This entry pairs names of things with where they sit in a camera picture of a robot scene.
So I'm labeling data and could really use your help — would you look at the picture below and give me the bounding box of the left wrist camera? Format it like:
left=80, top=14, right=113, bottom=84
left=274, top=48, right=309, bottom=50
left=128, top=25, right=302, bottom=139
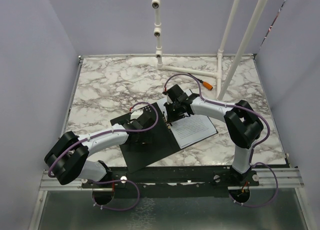
left=130, top=109, right=144, bottom=120

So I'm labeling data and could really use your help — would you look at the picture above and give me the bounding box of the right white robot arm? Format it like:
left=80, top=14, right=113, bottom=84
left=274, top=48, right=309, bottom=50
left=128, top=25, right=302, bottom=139
left=163, top=84, right=264, bottom=185

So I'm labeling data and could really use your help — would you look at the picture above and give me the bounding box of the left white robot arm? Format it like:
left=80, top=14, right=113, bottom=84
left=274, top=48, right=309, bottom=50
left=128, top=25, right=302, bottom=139
left=44, top=110, right=159, bottom=187

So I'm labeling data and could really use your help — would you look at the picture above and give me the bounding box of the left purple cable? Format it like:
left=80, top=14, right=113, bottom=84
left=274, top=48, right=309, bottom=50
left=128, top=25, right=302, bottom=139
left=47, top=102, right=160, bottom=211

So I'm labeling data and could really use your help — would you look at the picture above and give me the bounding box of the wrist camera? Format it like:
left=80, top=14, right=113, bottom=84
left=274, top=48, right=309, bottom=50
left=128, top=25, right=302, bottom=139
left=165, top=94, right=173, bottom=105
left=130, top=109, right=144, bottom=120

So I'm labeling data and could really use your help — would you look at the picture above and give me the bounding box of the orange handled screwdriver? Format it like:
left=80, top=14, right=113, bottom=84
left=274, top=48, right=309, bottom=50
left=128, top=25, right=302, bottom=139
left=189, top=73, right=213, bottom=91

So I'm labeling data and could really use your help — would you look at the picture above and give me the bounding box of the aluminium frame rail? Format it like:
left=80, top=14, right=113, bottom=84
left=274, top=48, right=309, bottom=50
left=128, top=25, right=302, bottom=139
left=29, top=165, right=308, bottom=229

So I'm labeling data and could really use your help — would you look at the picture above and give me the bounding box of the black mounting rail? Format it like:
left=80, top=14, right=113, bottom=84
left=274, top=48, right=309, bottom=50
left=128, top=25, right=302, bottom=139
left=81, top=165, right=259, bottom=198

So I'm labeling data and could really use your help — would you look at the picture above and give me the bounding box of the printed paper sheet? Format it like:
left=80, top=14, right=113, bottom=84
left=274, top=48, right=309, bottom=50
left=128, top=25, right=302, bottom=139
left=170, top=115, right=218, bottom=149

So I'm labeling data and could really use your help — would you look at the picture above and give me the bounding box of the white pvc pipe frame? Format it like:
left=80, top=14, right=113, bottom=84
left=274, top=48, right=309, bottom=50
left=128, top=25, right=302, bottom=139
left=151, top=0, right=268, bottom=100

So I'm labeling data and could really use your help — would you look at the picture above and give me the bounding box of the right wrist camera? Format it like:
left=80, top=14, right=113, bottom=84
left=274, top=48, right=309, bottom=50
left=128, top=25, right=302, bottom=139
left=165, top=94, right=173, bottom=105

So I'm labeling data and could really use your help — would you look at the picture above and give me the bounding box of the grey black folder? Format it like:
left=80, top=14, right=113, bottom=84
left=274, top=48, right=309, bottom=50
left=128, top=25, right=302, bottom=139
left=109, top=89, right=219, bottom=174

